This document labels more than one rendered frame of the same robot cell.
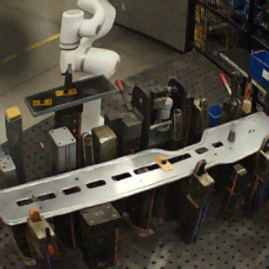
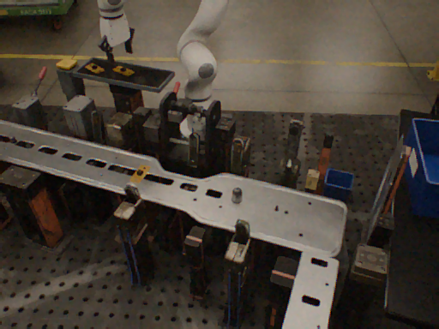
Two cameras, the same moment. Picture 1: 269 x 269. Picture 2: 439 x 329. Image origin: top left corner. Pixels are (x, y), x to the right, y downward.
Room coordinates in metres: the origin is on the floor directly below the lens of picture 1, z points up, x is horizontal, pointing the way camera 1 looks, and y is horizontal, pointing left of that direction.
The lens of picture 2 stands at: (1.19, -1.07, 1.92)
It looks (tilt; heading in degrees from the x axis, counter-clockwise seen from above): 42 degrees down; 54
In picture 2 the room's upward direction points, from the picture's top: 1 degrees counter-clockwise
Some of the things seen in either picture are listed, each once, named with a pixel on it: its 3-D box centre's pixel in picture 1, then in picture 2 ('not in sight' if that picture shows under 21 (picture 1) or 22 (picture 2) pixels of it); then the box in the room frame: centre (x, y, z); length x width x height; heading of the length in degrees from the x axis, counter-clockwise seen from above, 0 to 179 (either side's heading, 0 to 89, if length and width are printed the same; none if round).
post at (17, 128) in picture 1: (16, 159); (81, 112); (1.58, 0.48, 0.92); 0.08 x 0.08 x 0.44; 33
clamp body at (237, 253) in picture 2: (258, 184); (236, 284); (1.62, -0.57, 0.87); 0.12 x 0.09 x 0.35; 33
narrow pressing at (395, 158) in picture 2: not in sight; (381, 194); (1.95, -0.73, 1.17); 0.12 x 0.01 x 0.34; 33
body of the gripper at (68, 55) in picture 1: (68, 55); (115, 26); (1.72, 0.28, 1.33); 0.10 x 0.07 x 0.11; 18
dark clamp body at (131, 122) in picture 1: (126, 158); (161, 160); (1.71, 0.02, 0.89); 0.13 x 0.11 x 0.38; 33
